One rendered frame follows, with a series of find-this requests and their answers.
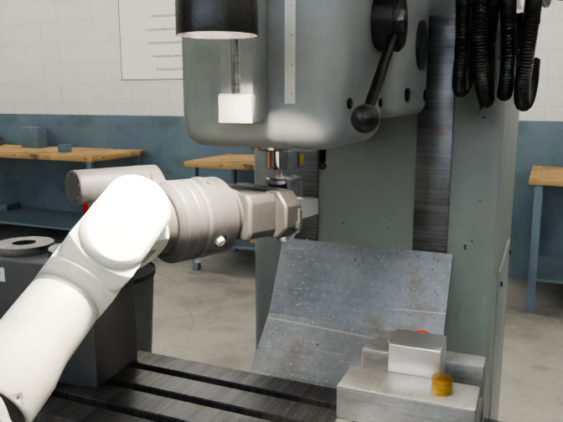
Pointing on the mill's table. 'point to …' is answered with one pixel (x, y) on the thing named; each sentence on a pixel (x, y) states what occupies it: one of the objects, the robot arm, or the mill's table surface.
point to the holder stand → (12, 281)
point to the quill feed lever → (386, 28)
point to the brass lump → (441, 383)
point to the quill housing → (291, 79)
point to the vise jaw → (402, 398)
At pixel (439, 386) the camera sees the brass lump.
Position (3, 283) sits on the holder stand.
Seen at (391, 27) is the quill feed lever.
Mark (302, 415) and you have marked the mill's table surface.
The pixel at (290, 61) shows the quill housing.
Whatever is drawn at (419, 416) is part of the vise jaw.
